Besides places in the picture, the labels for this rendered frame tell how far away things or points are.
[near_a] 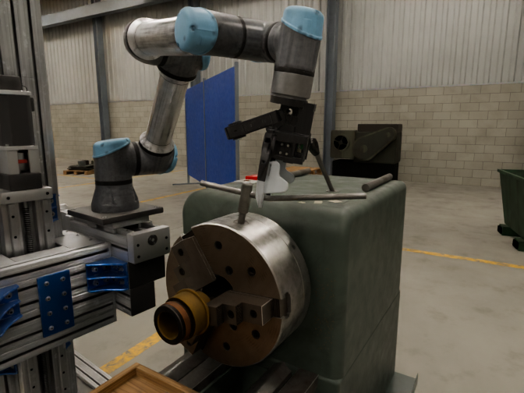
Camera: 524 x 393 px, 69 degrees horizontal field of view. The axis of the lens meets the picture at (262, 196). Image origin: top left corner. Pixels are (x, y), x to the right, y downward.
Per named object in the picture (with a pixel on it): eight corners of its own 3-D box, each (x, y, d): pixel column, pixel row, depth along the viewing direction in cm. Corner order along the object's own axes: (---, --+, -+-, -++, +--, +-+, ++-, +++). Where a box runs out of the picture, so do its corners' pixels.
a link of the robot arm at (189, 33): (106, 13, 98) (193, -12, 61) (148, 20, 104) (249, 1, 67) (107, 61, 101) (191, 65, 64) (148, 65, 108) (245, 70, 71)
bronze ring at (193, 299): (183, 278, 78) (148, 295, 70) (219, 289, 73) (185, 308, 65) (185, 320, 79) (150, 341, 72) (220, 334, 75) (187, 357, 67)
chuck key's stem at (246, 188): (232, 235, 80) (241, 183, 77) (235, 232, 82) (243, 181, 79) (242, 238, 79) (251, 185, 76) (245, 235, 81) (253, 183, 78)
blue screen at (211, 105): (172, 185, 950) (168, 87, 908) (203, 182, 979) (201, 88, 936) (213, 223, 573) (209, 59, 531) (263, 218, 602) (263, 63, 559)
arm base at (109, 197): (83, 208, 127) (79, 179, 125) (123, 202, 139) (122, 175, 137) (107, 215, 118) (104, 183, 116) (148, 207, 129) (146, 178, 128)
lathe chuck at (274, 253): (185, 311, 100) (199, 197, 91) (289, 371, 85) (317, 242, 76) (159, 326, 92) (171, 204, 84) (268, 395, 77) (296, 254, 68)
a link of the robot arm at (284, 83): (270, 69, 67) (278, 72, 75) (265, 96, 69) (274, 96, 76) (311, 76, 66) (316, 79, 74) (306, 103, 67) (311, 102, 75)
